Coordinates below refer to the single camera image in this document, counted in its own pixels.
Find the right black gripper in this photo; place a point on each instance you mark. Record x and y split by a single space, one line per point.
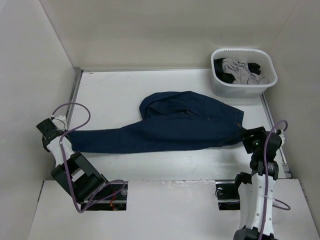
257 132

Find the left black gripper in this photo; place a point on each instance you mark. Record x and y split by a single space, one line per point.
51 135

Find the dark blue denim trousers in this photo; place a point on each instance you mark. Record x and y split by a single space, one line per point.
171 121

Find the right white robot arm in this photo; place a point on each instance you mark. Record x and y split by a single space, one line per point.
256 189

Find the black crumpled garment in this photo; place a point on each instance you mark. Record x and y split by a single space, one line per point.
224 77

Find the grey crumpled garment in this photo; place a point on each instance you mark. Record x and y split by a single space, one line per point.
244 73

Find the white plastic laundry basket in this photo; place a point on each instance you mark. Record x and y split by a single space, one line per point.
237 90

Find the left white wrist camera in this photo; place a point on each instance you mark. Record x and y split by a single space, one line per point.
60 121

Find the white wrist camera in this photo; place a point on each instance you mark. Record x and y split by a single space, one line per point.
280 133
60 121

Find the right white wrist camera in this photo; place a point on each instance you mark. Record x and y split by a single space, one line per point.
280 133

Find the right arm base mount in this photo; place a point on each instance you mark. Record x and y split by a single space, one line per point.
227 195

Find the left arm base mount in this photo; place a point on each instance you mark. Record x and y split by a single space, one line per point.
111 198

